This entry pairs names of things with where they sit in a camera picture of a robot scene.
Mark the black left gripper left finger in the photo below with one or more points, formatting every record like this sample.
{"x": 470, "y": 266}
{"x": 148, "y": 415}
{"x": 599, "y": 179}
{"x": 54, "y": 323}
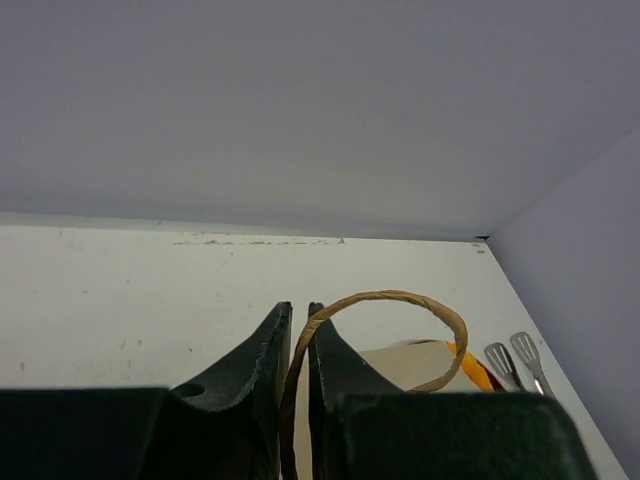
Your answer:
{"x": 221, "y": 424}

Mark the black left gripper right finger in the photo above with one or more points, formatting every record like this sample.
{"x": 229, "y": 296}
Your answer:
{"x": 364, "y": 427}

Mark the white paper bag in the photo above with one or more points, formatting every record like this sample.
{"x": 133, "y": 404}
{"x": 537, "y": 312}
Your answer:
{"x": 394, "y": 363}

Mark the fake twisted glazed bread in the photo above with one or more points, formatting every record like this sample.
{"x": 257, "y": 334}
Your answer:
{"x": 477, "y": 373}

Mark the metal tongs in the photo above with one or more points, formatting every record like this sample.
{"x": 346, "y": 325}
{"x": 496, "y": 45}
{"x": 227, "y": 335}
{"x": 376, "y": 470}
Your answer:
{"x": 503, "y": 365}

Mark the dark red round plate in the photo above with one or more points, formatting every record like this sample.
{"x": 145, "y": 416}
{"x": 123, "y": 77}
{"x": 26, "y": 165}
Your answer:
{"x": 492, "y": 382}

